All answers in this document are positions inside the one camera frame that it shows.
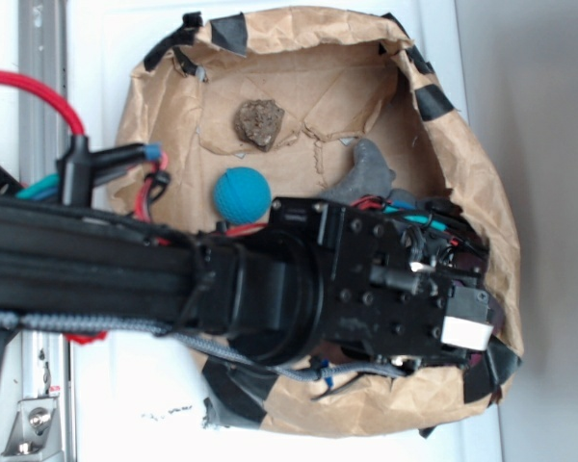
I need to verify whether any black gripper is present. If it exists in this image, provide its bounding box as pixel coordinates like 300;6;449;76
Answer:
270;197;494;368

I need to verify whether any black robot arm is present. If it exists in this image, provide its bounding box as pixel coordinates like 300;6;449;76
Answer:
0;197;499;402

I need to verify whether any grey plush elephant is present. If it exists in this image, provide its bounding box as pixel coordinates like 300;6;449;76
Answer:
317;139;420;208

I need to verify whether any blue ball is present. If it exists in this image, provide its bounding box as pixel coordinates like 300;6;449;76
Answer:
213;167;272;225

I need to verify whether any brown rock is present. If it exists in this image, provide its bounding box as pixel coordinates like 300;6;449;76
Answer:
233;99;285;152

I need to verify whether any brown paper bag bin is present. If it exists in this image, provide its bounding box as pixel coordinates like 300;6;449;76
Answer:
117;6;523;438

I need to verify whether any metal corner bracket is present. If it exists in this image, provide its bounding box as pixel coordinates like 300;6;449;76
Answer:
0;398;65;462

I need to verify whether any grey braided cable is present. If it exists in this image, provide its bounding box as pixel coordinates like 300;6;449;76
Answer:
0;310;396;384

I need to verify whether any aluminium rail frame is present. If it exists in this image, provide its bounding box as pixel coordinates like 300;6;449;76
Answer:
16;1;76;461

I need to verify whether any red braided cable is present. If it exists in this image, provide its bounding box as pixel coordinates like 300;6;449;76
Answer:
0;69;87;137

